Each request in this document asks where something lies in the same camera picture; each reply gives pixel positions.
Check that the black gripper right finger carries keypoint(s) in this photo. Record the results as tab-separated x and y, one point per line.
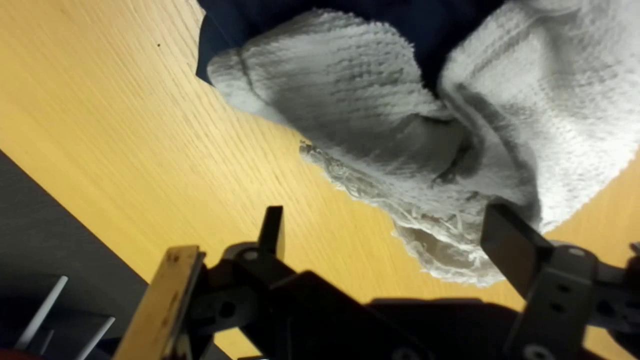
546	287

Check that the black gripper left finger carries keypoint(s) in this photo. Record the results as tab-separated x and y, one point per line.
293	300

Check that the white knitted towel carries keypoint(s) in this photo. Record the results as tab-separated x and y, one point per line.
373	86

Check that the navy blue garment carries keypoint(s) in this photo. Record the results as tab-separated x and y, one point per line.
252	21

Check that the orange chair with white legs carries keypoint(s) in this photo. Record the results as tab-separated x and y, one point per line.
42	311

